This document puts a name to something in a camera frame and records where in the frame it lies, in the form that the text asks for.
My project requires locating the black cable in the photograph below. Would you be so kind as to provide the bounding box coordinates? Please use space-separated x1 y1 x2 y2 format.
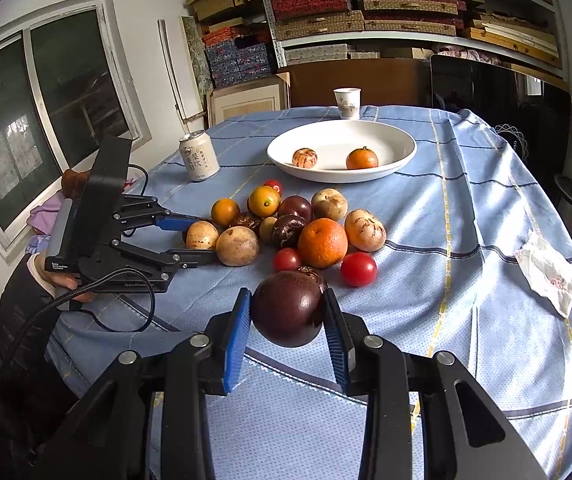
0 162 157 381

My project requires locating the black glossy panel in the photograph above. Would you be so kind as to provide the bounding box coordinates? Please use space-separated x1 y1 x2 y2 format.
430 55 572 186

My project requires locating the smooth dark purple passion fruit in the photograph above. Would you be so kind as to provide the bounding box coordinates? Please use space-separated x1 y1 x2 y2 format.
251 270 328 348
277 195 314 223

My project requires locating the stack of woven flat boxes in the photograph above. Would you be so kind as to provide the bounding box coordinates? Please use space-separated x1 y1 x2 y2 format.
261 0 564 66

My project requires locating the tan passion fruit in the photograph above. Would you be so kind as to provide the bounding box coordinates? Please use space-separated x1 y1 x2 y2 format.
185 220 220 251
311 188 349 222
215 225 260 267

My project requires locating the white paper cup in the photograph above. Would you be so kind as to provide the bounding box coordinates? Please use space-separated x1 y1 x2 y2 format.
333 87 362 120

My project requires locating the person's left hand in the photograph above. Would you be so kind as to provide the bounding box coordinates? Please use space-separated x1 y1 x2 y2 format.
28 252 98 306

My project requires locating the white metal shelf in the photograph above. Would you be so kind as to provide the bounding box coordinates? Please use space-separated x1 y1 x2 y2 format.
256 0 572 81

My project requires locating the brown wooden board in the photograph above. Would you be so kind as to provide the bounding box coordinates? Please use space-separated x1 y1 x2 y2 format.
278 58 432 108

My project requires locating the spotted orange passion fruit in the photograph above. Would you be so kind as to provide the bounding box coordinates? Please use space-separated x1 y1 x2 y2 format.
292 147 319 168

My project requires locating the wrinkled dark passion fruit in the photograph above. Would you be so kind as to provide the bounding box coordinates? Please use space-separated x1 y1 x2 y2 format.
229 211 264 235
293 266 328 291
271 214 308 249

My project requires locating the small olive-brown fruit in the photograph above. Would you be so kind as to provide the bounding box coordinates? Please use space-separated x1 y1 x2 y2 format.
259 216 279 246

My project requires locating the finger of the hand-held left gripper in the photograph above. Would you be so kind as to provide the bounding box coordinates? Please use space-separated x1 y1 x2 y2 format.
111 240 219 279
113 195 212 235

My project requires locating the thin white stick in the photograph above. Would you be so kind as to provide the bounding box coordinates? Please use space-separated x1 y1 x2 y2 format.
158 19 189 121

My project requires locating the blue checked tablecloth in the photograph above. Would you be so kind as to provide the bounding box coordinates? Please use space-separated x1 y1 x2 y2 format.
46 105 572 480

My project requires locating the crumpled white napkin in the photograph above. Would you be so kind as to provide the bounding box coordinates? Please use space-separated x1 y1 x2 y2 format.
513 232 572 318

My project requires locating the stack of blue patterned boxes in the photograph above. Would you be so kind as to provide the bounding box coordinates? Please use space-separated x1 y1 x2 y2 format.
203 35 277 88

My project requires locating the tangerine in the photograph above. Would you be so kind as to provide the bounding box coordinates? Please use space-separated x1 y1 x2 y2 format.
346 146 380 170

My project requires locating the white drink can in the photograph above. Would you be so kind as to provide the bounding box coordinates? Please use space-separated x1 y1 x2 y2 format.
178 130 221 182

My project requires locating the pale wooden picture frame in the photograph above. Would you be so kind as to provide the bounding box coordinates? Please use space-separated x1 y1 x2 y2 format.
207 72 291 126

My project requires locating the purple cloth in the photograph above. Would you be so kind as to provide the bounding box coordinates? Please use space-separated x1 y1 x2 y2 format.
26 195 67 256

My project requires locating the spotted tan-orange passion fruit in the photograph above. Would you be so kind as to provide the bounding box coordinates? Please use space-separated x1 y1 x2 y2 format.
344 209 387 252

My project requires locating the white framed sliding window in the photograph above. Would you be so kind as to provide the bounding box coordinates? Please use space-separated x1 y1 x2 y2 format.
0 0 153 261

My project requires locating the white plate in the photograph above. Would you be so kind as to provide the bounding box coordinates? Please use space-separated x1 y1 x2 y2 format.
266 119 418 184

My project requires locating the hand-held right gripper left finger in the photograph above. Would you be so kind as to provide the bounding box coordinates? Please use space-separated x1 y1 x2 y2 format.
31 287 254 480

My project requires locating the person's left forearm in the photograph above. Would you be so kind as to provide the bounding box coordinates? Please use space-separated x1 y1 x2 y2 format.
0 255 74 376

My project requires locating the yellow-orange round fruit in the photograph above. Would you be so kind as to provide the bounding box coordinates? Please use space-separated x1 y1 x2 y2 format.
247 185 282 218

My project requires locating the large orange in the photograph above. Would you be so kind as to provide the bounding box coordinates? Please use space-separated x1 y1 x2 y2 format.
297 217 349 269

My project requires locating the green marble slab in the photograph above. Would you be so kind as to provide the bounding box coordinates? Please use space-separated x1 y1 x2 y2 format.
182 15 214 111

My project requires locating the small orange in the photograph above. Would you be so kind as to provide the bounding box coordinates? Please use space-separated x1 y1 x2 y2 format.
210 198 241 227

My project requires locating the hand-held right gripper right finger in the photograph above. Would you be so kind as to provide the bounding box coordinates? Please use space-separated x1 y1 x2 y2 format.
322 287 549 480

